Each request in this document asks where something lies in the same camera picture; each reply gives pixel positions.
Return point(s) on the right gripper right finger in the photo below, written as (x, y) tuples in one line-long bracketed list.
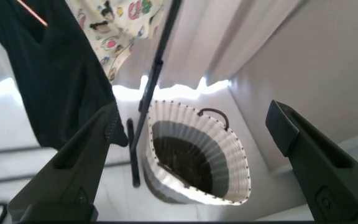
[(331, 180)]

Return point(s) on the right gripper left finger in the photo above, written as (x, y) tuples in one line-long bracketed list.
[(67, 174)]

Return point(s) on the black garment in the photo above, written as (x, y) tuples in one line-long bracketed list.
[(57, 77)]

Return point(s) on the cream printed garment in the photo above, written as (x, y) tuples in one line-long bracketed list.
[(117, 28)]

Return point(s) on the pink clothes hanger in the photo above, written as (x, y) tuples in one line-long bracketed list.
[(31, 12)]

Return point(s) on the black clothes rack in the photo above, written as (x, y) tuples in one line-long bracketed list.
[(154, 74)]

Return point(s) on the white laundry basket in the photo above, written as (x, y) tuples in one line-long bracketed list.
[(204, 133)]

